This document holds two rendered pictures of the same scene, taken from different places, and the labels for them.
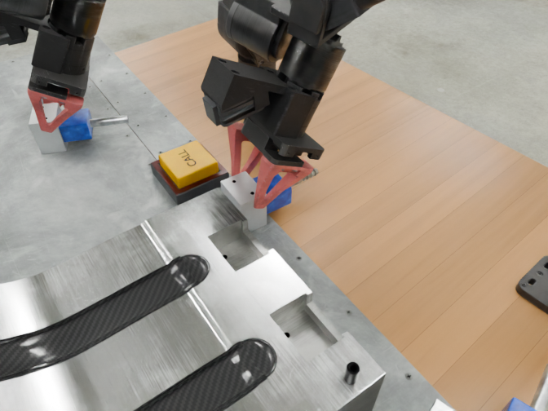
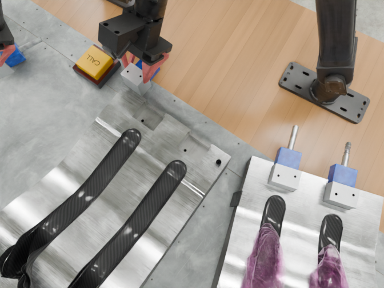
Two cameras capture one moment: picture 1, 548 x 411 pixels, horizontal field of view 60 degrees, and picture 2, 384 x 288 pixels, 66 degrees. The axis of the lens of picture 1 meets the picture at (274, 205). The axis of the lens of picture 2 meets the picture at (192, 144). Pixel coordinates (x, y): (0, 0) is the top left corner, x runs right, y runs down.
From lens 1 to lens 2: 20 cm
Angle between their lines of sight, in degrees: 30
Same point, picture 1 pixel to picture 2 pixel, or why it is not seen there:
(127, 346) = (122, 181)
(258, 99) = (132, 38)
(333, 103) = not seen: outside the picture
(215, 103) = (111, 50)
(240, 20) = not seen: outside the picture
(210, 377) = (162, 182)
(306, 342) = (194, 151)
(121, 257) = (95, 140)
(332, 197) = (179, 57)
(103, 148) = (36, 62)
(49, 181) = (18, 96)
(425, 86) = not seen: outside the picture
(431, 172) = (228, 22)
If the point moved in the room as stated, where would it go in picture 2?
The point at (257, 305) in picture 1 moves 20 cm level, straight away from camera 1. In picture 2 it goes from (169, 144) to (134, 59)
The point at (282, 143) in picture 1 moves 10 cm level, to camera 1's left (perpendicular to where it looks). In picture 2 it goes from (151, 55) to (100, 71)
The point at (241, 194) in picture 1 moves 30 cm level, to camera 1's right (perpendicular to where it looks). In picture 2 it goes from (135, 79) to (263, 38)
